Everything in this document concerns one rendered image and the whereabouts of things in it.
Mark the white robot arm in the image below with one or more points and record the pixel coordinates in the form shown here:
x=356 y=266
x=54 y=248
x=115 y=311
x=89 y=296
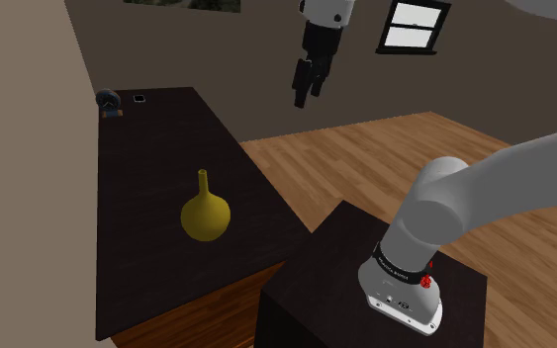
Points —
x=451 y=212

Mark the dark blue table clock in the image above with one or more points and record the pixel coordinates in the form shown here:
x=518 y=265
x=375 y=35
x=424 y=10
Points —
x=108 y=100

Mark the small black square device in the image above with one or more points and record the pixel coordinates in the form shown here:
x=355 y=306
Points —
x=139 y=99

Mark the black-framed window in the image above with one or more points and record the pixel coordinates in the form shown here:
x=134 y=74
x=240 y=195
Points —
x=413 y=26

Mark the yellow round long-necked vase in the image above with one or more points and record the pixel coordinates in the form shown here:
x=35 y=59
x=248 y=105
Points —
x=205 y=217

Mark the dark robot stand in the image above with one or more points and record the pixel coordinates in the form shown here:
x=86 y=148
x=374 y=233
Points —
x=326 y=284

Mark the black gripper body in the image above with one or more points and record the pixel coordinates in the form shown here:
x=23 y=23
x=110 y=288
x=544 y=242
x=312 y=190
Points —
x=321 y=41

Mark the dark-topped wooden table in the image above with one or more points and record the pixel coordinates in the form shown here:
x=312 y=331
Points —
x=152 y=159

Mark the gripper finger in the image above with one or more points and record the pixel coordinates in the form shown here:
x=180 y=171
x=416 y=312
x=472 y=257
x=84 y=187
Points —
x=301 y=82
x=319 y=77

